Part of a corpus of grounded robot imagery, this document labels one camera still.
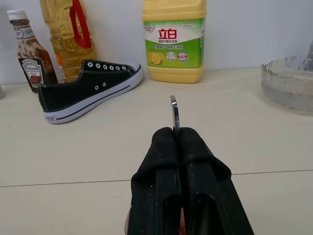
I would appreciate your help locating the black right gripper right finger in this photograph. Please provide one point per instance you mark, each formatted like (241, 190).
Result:
(207, 181)

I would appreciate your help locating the black canvas sneaker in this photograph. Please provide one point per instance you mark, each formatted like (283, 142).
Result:
(88, 90)

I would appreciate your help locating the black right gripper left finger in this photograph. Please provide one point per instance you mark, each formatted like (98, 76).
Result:
(154, 176)

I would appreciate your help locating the clear glass bowl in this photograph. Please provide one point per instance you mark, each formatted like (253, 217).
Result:
(288, 83)

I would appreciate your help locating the yellow dish soap bottle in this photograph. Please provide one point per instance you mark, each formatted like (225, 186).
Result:
(174, 41)

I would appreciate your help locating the Heinz sauce bottle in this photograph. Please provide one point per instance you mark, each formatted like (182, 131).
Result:
(29, 54)

